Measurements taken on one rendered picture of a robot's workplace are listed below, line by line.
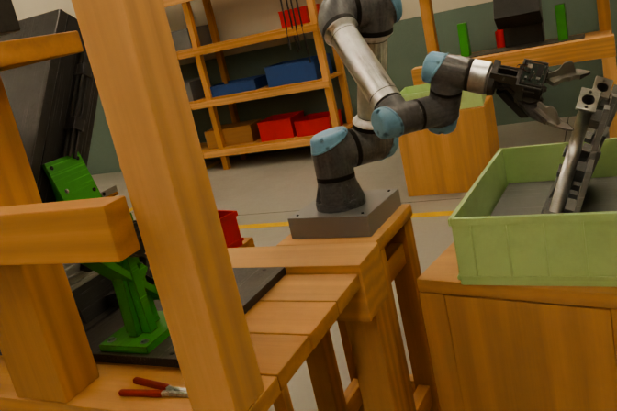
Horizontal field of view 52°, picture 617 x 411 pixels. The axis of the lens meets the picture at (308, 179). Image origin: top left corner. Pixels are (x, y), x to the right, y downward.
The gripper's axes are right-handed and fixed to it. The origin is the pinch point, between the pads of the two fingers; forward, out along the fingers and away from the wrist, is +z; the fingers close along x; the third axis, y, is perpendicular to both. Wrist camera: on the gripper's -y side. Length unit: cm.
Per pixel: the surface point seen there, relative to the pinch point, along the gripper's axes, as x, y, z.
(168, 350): -81, 8, -61
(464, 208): -22.9, -21.1, -19.5
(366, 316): -56, -23, -33
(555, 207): -21.2, -10.1, 0.6
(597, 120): -1.3, -3.7, 3.9
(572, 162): -8.9, -11.2, 1.4
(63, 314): -83, 22, -77
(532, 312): -41.7, -24.3, 2.1
